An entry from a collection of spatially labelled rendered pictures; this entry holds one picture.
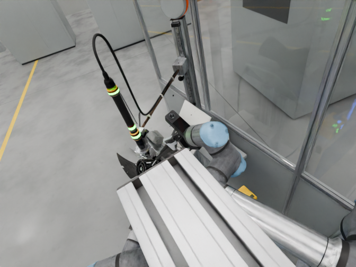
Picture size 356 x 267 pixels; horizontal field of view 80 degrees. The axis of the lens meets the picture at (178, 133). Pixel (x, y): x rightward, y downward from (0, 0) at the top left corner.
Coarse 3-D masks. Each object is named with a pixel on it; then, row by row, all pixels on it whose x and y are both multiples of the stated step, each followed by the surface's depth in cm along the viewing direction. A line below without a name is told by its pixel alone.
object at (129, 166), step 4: (120, 156) 149; (120, 160) 153; (124, 160) 146; (124, 164) 151; (128, 164) 146; (132, 164) 141; (124, 168) 156; (128, 168) 151; (132, 168) 146; (128, 172) 155; (132, 172) 152; (132, 176) 156
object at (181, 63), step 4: (180, 56) 139; (184, 56) 137; (176, 60) 137; (180, 60) 136; (184, 60) 135; (176, 64) 134; (180, 64) 133; (184, 64) 135; (176, 68) 135; (180, 68) 134; (184, 68) 136; (180, 72) 136; (184, 72) 136
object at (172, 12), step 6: (162, 0) 118; (168, 0) 117; (174, 0) 116; (180, 0) 115; (186, 0) 116; (162, 6) 121; (168, 6) 120; (174, 6) 119; (180, 6) 118; (186, 6) 119; (168, 12) 122; (174, 12) 121; (180, 12) 120; (174, 18) 124
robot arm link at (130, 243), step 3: (129, 240) 101; (132, 240) 100; (126, 243) 100; (129, 243) 100; (132, 243) 99; (135, 243) 100; (138, 243) 101; (123, 246) 101; (126, 246) 99; (129, 246) 99; (132, 246) 99; (135, 246) 99; (138, 246) 100; (123, 249) 99; (126, 249) 98; (129, 249) 98
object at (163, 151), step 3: (174, 132) 115; (171, 135) 120; (165, 144) 120; (165, 147) 115; (168, 147) 111; (162, 150) 118; (165, 150) 113; (168, 150) 109; (171, 150) 107; (159, 153) 121; (162, 153) 116; (165, 153) 112; (156, 156) 122; (159, 156) 117; (156, 159) 120
